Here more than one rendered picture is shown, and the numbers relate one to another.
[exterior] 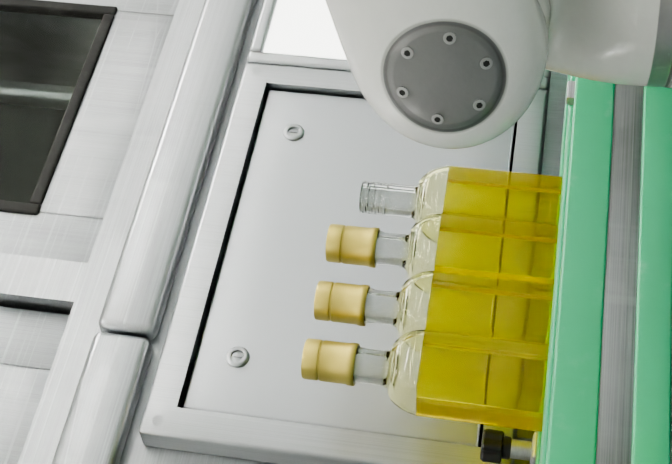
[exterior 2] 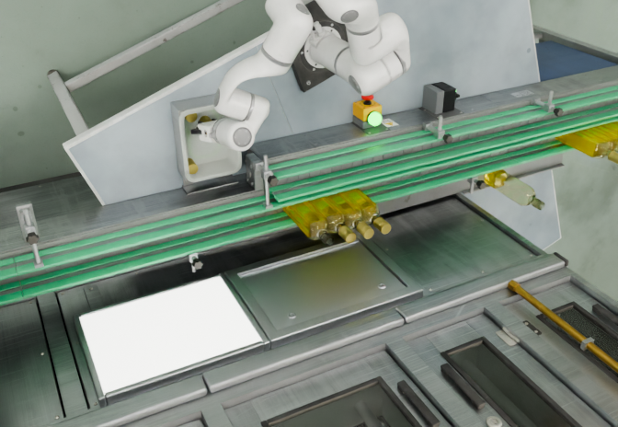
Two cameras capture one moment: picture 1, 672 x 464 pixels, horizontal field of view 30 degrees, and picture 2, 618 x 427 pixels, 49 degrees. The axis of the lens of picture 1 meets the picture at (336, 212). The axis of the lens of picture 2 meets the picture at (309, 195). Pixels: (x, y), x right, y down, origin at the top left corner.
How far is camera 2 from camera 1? 2.12 m
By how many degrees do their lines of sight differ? 87
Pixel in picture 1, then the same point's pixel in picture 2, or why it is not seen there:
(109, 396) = (420, 303)
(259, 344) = (373, 284)
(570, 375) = (370, 153)
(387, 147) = (278, 294)
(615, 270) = (338, 156)
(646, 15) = not seen: hidden behind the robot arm
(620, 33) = not seen: hidden behind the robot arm
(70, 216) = (371, 367)
